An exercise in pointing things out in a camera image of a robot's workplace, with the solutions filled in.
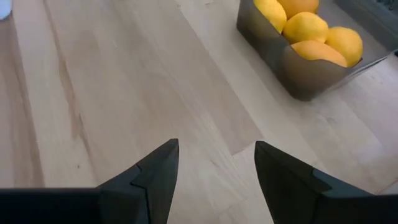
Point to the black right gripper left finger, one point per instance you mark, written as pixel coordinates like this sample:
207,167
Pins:
155,186

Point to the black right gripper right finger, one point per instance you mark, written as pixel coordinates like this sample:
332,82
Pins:
289,189

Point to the orange-tinted lemon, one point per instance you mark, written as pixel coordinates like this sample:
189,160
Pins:
298,6
317,53

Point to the yellow lemon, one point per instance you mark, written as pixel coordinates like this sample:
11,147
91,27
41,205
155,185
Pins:
345,45
270,14
305,28

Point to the grey translucent plastic basket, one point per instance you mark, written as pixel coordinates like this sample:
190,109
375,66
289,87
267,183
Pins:
295,77

